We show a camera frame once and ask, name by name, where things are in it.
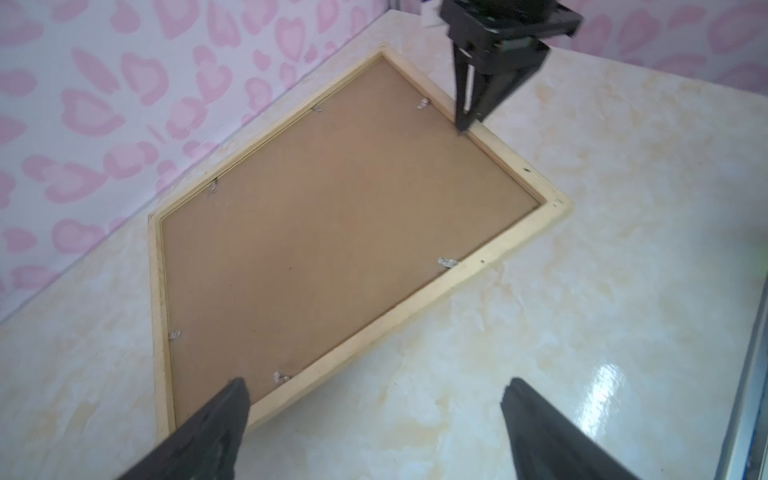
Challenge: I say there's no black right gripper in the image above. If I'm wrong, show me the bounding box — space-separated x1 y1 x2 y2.
439 1 584 132

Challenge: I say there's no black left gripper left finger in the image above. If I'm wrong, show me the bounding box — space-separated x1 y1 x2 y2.
121 378 250 479

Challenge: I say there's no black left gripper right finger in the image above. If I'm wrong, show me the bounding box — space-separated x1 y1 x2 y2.
500 377 636 480

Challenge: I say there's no brown cardboard backing board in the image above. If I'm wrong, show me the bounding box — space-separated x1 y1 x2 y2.
162 60 538 420

